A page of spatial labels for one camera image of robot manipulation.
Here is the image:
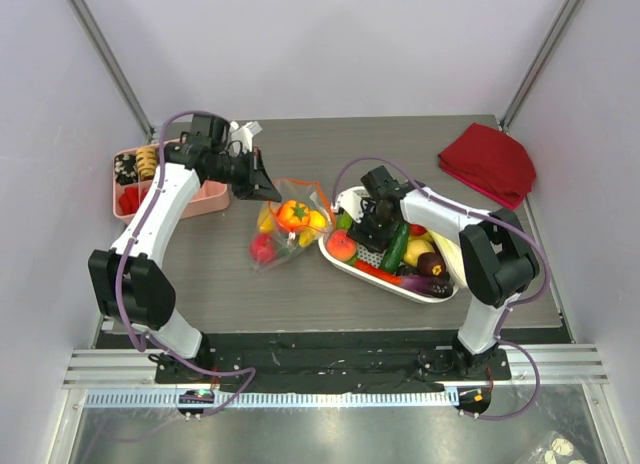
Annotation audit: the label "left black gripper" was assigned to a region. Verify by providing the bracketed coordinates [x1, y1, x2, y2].
[207, 147, 282, 202]

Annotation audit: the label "yellow orange toy fruit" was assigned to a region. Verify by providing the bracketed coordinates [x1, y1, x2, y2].
[257, 207, 275, 234]

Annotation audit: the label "orange toy tomato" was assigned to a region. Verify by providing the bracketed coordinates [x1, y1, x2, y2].
[276, 200, 310, 232]

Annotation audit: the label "clear zip top bag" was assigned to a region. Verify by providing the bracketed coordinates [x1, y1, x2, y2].
[248, 178, 336, 271]

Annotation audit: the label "red toy apple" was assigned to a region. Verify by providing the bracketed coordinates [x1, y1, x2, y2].
[249, 234, 278, 264]

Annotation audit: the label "orange toy bell pepper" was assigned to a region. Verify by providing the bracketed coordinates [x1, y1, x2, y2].
[308, 210, 328, 232]

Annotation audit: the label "yellow toy pepper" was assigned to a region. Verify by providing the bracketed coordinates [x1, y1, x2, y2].
[298, 227, 320, 248]

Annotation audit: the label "green toy avocado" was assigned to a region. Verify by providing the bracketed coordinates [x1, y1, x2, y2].
[276, 241, 301, 259]

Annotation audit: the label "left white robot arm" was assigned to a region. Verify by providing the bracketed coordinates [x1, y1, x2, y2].
[88, 111, 281, 383]

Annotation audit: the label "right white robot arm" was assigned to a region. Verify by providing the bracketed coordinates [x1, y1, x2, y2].
[348, 164, 542, 379]

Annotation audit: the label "light green toy fruit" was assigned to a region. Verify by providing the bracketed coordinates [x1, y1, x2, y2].
[336, 212, 353, 230]

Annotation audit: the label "green toy cucumber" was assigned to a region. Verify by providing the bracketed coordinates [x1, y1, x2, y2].
[379, 222, 410, 274]

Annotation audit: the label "yellow toy lemon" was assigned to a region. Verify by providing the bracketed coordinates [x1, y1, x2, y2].
[403, 239, 435, 267]

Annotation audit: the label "peach toy fruit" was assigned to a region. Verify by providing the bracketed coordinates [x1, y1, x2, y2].
[325, 229, 357, 263]

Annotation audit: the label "red toy chili pepper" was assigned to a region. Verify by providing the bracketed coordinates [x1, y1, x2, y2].
[353, 259, 402, 286]

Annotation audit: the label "white plastic basket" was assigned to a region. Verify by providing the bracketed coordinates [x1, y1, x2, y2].
[318, 185, 460, 304]

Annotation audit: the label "dark purple toy mangosteen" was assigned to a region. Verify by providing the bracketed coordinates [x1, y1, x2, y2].
[416, 252, 447, 277]

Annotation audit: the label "white green toy leek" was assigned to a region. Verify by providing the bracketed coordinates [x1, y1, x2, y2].
[429, 230, 468, 288]

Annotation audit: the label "purple toy eggplant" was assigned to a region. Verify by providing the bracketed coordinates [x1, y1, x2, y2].
[399, 275, 454, 299]

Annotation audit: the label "tan striped pastry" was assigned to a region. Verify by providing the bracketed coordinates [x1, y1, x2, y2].
[135, 146, 158, 181]

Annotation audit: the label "red folded cloth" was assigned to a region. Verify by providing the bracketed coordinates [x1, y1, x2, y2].
[438, 123, 536, 210]

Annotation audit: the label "pink divided snack tray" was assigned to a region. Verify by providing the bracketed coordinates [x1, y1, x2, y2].
[112, 148, 230, 224]

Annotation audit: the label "red candies in tray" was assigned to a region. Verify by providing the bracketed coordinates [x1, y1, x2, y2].
[118, 186, 148, 216]

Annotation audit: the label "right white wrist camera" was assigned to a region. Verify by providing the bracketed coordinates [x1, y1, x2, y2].
[331, 186, 375, 223]

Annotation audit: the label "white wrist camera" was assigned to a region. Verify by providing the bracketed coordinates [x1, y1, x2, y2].
[229, 121, 262, 152]
[331, 186, 375, 223]

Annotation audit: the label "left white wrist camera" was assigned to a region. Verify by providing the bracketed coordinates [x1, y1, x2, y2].
[229, 121, 262, 152]

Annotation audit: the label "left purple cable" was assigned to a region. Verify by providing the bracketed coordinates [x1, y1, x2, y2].
[114, 109, 257, 419]

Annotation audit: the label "purple cable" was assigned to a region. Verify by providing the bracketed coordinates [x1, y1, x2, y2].
[114, 109, 257, 419]
[331, 157, 551, 423]

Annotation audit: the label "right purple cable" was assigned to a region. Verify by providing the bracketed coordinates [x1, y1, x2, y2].
[331, 157, 551, 423]

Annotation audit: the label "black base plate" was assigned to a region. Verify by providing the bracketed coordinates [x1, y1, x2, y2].
[152, 329, 514, 393]

